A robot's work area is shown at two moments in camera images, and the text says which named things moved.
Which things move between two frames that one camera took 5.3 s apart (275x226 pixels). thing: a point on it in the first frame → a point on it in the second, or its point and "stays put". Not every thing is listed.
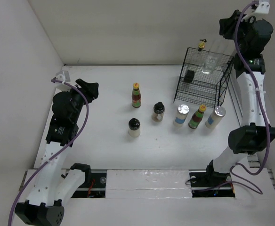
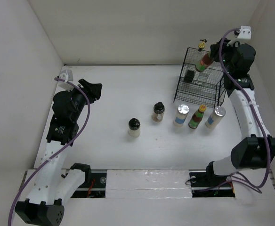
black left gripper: [90, 90] stays put
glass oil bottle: [200, 56] stays put
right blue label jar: [216, 116] stays put
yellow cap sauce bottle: [136, 96] → [206, 60]
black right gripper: [226, 25] → [214, 50]
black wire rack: [204, 78] stays put
